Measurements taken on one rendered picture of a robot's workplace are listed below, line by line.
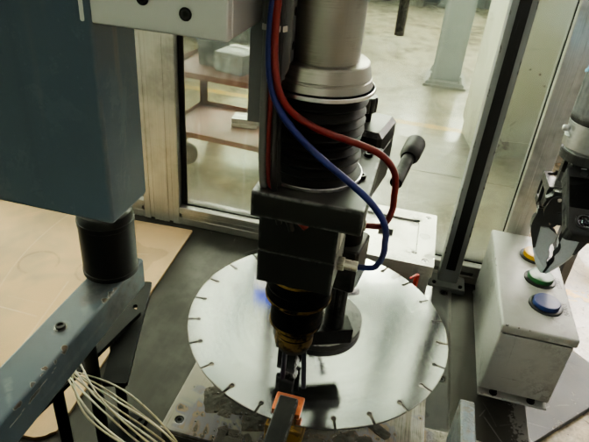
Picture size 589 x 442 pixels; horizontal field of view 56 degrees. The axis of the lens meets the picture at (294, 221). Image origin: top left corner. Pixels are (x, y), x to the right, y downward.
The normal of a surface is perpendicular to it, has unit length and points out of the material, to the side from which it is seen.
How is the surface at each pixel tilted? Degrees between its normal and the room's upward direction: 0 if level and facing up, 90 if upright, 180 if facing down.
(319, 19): 90
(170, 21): 90
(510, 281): 0
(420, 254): 0
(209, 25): 90
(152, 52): 90
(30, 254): 0
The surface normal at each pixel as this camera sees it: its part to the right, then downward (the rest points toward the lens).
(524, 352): -0.25, 0.49
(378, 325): 0.07, -0.85
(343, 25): 0.38, 0.51
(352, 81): 0.56, 0.25
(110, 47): 0.97, 0.19
